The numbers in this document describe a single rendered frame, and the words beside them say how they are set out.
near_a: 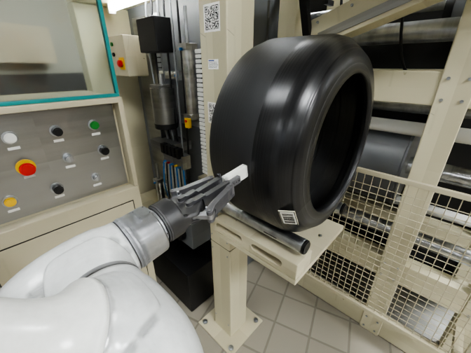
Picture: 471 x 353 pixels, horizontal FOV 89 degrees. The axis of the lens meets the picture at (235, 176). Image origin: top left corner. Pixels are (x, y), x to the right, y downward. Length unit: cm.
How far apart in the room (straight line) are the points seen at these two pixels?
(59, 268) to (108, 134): 76
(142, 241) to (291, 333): 135
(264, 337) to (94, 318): 142
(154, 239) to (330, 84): 46
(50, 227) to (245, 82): 84
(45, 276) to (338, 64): 61
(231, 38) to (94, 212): 81
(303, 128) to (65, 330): 46
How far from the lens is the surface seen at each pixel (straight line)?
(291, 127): 51
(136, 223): 41
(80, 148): 106
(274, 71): 58
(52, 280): 38
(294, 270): 76
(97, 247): 38
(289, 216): 60
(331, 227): 103
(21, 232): 107
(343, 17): 108
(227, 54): 84
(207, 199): 48
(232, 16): 86
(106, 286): 27
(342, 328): 175
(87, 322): 25
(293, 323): 169
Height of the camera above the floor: 138
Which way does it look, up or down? 25 degrees down
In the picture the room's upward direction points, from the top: straight up
